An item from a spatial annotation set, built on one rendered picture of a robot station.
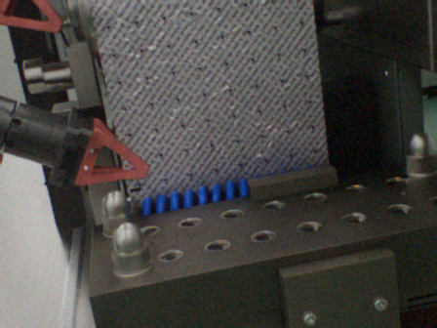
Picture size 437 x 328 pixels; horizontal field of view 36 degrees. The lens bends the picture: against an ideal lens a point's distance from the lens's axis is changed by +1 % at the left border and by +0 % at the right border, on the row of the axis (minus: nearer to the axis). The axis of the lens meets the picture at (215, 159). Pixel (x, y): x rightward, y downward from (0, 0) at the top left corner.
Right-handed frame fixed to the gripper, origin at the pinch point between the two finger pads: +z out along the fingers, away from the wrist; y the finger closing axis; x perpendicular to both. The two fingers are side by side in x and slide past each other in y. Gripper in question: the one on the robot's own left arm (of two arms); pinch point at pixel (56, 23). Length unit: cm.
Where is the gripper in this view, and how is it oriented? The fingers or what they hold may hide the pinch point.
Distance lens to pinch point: 80.9
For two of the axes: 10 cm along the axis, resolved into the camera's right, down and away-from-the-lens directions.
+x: 4.9, -8.6, -1.4
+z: 8.7, 4.7, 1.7
